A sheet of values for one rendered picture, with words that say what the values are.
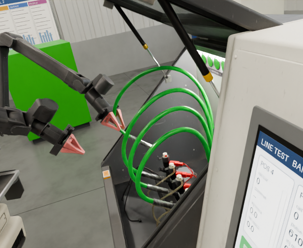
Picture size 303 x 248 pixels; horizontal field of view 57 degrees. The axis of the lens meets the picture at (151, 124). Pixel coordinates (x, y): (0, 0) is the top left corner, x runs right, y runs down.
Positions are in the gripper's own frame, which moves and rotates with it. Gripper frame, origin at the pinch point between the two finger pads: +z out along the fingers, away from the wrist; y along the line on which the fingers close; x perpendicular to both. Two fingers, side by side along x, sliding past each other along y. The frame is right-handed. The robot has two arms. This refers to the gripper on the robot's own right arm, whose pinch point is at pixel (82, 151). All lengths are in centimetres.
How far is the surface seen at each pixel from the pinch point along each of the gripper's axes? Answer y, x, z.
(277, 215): 41, -50, 26
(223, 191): 32, -34, 27
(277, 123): 51, -44, 18
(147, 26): -16, 682, 10
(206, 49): 51, 25, 18
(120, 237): -10.6, -15.7, 25.3
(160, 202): 10.8, -18.7, 25.6
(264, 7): 121, 285, 103
